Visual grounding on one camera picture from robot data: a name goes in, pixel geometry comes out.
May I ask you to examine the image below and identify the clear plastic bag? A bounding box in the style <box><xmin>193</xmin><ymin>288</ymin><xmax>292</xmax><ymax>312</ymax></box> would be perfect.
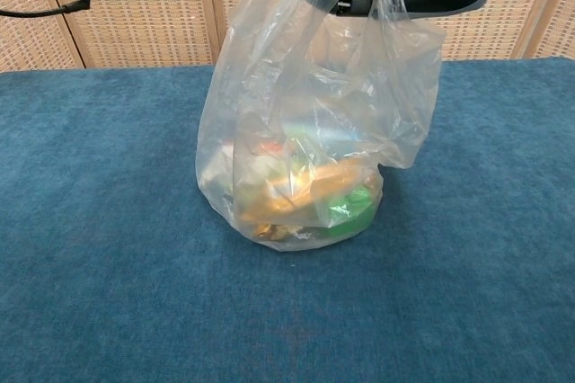
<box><xmin>196</xmin><ymin>0</ymin><xmax>447</xmax><ymax>253</ymax></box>

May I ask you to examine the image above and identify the orange snack packet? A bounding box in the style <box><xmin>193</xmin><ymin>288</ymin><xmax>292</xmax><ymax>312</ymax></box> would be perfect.
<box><xmin>260</xmin><ymin>139</ymin><xmax>287</xmax><ymax>157</ymax></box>

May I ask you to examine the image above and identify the green toy brick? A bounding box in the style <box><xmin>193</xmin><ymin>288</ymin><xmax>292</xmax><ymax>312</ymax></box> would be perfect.
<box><xmin>314</xmin><ymin>184</ymin><xmax>376</xmax><ymax>238</ymax></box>

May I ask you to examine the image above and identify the gold foil snack packet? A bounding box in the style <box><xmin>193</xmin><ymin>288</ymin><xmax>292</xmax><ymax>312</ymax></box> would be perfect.
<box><xmin>240</xmin><ymin>156</ymin><xmax>374</xmax><ymax>240</ymax></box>

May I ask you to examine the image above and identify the woven bamboo folding screen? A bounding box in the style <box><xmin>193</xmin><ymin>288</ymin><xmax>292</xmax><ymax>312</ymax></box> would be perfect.
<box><xmin>0</xmin><ymin>0</ymin><xmax>575</xmax><ymax>72</ymax></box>

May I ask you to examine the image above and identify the blue carpet mat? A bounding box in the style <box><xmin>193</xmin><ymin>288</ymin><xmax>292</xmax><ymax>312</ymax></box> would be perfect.
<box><xmin>0</xmin><ymin>57</ymin><xmax>575</xmax><ymax>383</ymax></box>

